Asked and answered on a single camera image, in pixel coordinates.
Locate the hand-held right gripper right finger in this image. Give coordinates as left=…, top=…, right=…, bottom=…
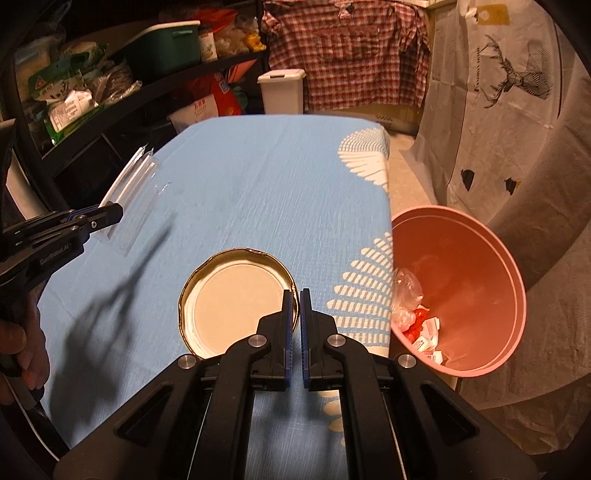
left=299, top=288, right=541, bottom=480

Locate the white printed sack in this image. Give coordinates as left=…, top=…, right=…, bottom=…
left=168, top=97, right=221, bottom=136

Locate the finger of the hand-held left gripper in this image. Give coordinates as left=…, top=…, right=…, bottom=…
left=14, top=216, right=124, bottom=254
left=2, top=204, right=124, bottom=237

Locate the crumpled clear plastic bag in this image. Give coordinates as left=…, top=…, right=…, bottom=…
left=392, top=268, right=424, bottom=329

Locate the white pedal bin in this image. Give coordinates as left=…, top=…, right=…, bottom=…
left=257, top=68, right=307, bottom=116

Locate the person's left hand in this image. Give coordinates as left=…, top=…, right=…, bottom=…
left=0, top=295, right=51, bottom=403

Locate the white deer print cloth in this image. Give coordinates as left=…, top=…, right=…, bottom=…
left=412, top=0, right=591, bottom=462

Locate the heap of food packets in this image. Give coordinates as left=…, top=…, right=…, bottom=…
left=16, top=34, right=142, bottom=145

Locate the blue patterned tablecloth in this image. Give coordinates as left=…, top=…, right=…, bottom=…
left=37, top=114, right=398, bottom=480

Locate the red plastic bag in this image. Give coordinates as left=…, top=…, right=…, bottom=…
left=198, top=8, right=241, bottom=34

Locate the red plaid shirt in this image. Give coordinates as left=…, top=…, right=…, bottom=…
left=262, top=0, right=433, bottom=112

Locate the orange rice sack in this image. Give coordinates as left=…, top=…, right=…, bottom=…
left=203, top=74, right=243, bottom=119

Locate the red plastic wrapper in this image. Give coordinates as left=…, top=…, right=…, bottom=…
left=401, top=308, right=428, bottom=341

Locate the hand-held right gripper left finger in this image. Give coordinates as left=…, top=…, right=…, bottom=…
left=53, top=288, right=296, bottom=480

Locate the black shelf rack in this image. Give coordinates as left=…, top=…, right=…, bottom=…
left=0, top=0, right=269, bottom=222

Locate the metal jar lid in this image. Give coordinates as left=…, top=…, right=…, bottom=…
left=178, top=248, right=299, bottom=360

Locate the green storage box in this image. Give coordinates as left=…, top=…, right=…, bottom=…
left=121, top=21, right=202, bottom=77

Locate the clear plastic packaging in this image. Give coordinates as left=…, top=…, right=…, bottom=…
left=98, top=144, right=160, bottom=257

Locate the pink plastic bin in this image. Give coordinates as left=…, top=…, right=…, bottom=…
left=390, top=206, right=527, bottom=379

